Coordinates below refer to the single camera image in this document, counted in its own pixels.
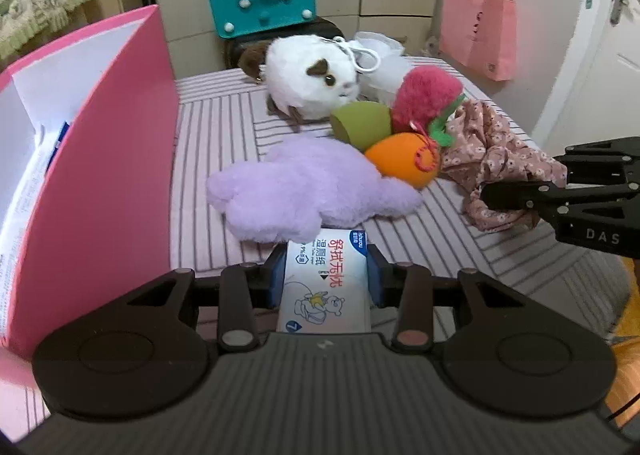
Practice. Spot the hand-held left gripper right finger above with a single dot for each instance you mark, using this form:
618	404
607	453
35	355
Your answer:
375	280

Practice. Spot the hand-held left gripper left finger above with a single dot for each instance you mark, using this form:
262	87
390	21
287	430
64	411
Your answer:
278	280

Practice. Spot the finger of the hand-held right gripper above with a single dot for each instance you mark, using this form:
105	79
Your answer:
520	196
600	160

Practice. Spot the white wet wipes packet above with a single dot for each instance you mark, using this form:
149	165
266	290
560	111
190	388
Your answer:
325	295

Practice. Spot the pink floral cloth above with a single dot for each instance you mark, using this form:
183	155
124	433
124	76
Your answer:
490	150

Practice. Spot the green egg-shaped sponge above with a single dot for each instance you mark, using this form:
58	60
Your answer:
360	125

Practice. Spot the white tulle pouch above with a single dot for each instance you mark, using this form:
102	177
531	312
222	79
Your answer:
387	67

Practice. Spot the pink cardboard box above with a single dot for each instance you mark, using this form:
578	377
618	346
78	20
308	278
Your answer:
100	175

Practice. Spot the purple plush toy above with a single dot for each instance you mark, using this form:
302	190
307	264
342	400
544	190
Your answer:
310	185

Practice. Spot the orange egg-shaped sponge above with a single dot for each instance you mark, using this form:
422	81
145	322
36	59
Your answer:
395	157

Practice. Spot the pink plush strawberry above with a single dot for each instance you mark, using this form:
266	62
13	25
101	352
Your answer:
422	95

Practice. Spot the striped bed sheet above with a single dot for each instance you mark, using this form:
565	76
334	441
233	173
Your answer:
225	135

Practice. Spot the pink paper bag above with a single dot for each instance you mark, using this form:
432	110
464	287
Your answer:
480	30

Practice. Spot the black suitcase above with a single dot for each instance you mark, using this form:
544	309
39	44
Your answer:
320	30

